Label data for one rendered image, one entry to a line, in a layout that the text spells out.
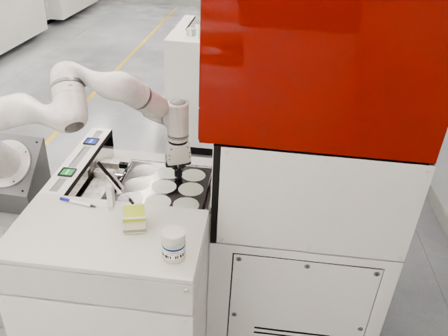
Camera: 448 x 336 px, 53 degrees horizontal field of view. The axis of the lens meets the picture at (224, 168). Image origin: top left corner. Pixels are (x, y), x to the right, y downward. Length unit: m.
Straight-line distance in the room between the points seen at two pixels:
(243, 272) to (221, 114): 0.65
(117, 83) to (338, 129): 0.68
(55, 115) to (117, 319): 0.65
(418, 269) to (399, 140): 1.71
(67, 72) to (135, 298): 0.71
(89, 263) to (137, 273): 0.15
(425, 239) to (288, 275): 1.74
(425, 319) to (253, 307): 1.19
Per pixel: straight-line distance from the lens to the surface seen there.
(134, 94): 1.45
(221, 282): 1.80
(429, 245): 3.31
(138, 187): 1.83
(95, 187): 1.89
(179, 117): 1.70
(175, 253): 1.35
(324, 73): 1.35
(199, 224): 1.52
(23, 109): 1.48
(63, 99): 1.44
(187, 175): 1.89
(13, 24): 6.74
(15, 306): 1.62
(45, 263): 1.44
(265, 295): 1.83
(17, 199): 1.87
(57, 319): 1.59
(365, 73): 1.36
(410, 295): 2.89
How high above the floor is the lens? 1.90
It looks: 31 degrees down
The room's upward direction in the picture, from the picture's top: 3 degrees clockwise
